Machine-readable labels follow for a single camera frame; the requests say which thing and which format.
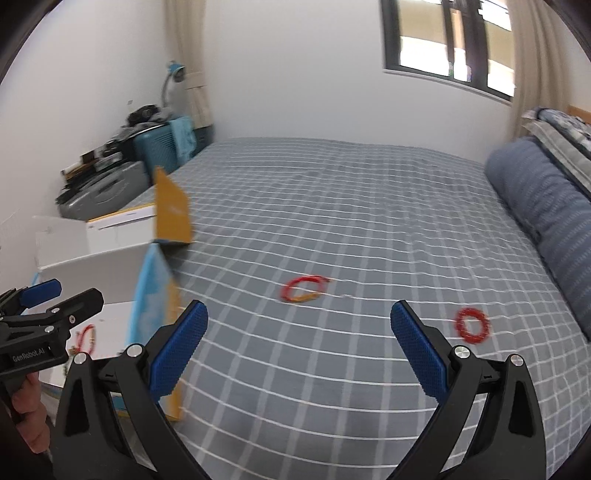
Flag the beige right curtain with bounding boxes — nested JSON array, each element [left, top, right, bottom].
[[507, 1, 590, 141]]

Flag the teal suitcase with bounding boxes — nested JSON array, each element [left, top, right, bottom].
[[132, 120, 213, 179]]

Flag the blue striped folded duvet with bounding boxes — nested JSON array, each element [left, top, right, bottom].
[[485, 137, 590, 337]]

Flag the stack of dark items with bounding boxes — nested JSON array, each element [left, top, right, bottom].
[[61, 127, 138, 189]]

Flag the light blue cloth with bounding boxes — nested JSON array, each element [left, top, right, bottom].
[[169, 116, 197, 166]]

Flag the dark framed window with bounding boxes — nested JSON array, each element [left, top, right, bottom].
[[380, 0, 515, 100]]

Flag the grey plaid pillow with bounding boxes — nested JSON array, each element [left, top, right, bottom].
[[525, 120, 590, 198]]

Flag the blue desk lamp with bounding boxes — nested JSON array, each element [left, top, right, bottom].
[[161, 60, 185, 107]]

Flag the beige left curtain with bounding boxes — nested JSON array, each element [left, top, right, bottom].
[[163, 0, 213, 128]]

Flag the person's left hand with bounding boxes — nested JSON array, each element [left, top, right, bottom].
[[11, 372, 50, 454]]

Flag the white cardboard box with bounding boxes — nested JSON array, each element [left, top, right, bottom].
[[32, 166, 195, 423]]

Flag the red cord gold charm bracelet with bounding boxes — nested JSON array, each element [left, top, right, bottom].
[[68, 323, 98, 357]]

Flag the red string gold bar bracelet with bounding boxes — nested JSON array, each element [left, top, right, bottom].
[[279, 274, 333, 304]]

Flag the red bead bracelet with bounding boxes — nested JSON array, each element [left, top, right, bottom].
[[454, 307, 492, 345]]

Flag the grey suitcase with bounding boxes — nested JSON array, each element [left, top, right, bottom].
[[56, 162, 150, 221]]

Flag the grey checked bed sheet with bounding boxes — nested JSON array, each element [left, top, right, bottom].
[[166, 139, 590, 479]]

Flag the beige curtain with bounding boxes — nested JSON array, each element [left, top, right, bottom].
[[507, 1, 590, 141], [163, 0, 213, 128]]

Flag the blue patterned pillow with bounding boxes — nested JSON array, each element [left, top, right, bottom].
[[522, 107, 591, 157]]

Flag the black headphones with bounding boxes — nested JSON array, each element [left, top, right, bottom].
[[126, 104, 160, 127]]

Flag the wooden headboard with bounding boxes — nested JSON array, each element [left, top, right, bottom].
[[567, 105, 591, 124]]

